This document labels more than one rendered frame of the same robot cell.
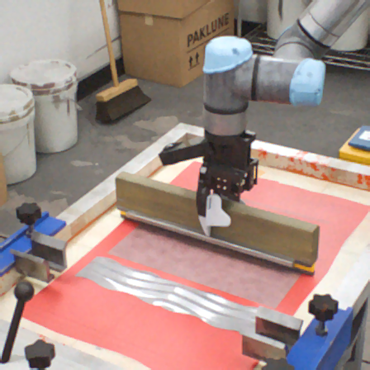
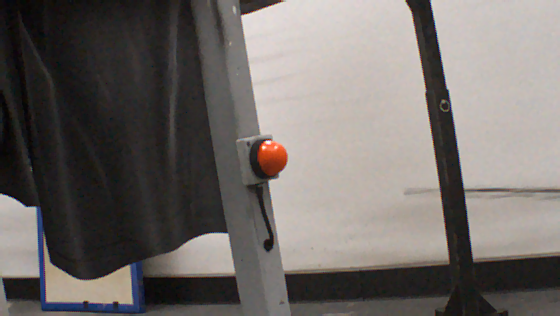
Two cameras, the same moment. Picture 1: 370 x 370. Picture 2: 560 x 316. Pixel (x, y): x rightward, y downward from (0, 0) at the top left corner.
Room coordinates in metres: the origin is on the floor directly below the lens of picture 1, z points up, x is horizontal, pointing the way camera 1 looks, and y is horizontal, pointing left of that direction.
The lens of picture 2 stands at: (1.90, -1.76, 0.72)
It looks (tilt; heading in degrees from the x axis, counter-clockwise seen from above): 3 degrees down; 99
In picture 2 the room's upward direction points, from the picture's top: 9 degrees counter-clockwise
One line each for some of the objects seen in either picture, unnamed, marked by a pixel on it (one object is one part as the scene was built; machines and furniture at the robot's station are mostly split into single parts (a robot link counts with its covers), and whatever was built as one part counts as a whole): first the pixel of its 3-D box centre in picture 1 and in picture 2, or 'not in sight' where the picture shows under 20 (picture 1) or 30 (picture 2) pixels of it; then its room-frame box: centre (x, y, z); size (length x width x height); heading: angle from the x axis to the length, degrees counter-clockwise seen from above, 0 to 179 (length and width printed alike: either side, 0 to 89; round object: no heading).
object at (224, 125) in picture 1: (225, 116); not in sight; (1.25, -0.08, 1.22); 0.08 x 0.08 x 0.05
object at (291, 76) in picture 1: (290, 77); not in sight; (1.24, -0.18, 1.29); 0.11 x 0.11 x 0.08; 76
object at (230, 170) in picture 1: (227, 160); not in sight; (1.25, -0.08, 1.14); 0.09 x 0.08 x 0.12; 59
